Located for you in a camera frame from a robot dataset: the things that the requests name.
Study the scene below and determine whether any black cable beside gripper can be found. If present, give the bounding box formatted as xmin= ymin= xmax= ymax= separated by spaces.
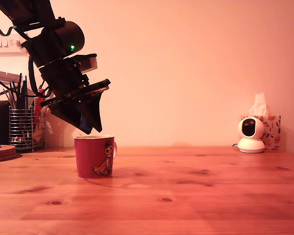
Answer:
xmin=27 ymin=54 xmax=52 ymax=97

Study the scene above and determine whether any white wall light switch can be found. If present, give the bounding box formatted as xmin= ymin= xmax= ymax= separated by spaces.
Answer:
xmin=0 ymin=33 xmax=28 ymax=57

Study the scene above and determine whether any small white round camera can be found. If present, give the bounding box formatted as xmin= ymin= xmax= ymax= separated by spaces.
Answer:
xmin=237 ymin=117 xmax=267 ymax=154

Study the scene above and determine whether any grey metal wall rail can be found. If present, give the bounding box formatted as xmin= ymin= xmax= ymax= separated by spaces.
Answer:
xmin=0 ymin=70 xmax=24 ymax=84

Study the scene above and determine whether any large round cork trivet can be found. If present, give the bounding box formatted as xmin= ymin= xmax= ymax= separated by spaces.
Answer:
xmin=0 ymin=144 xmax=18 ymax=164

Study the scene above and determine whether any metal wire utensil rack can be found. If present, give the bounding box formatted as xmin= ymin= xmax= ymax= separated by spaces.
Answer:
xmin=9 ymin=105 xmax=47 ymax=151

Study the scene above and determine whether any red paper packet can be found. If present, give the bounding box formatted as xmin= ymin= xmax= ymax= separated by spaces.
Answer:
xmin=33 ymin=89 xmax=46 ymax=116

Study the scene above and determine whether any dark ribbed object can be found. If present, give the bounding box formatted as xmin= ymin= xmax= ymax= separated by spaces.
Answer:
xmin=0 ymin=94 xmax=12 ymax=145

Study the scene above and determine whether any white paper tissue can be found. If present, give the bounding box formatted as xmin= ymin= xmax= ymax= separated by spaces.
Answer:
xmin=249 ymin=93 xmax=269 ymax=117

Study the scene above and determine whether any black spatula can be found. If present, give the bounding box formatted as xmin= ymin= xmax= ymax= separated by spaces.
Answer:
xmin=16 ymin=80 xmax=30 ymax=110

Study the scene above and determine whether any red cartoon print mug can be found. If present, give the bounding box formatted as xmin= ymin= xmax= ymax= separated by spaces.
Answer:
xmin=74 ymin=134 xmax=118 ymax=180

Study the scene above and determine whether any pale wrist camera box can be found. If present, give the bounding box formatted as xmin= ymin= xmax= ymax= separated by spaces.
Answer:
xmin=70 ymin=53 xmax=98 ymax=73

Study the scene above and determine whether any pale paper packet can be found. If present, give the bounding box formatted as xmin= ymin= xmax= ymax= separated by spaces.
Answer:
xmin=34 ymin=107 xmax=53 ymax=143

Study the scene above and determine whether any floral tissue box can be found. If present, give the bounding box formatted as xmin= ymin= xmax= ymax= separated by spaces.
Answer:
xmin=241 ymin=115 xmax=282 ymax=150

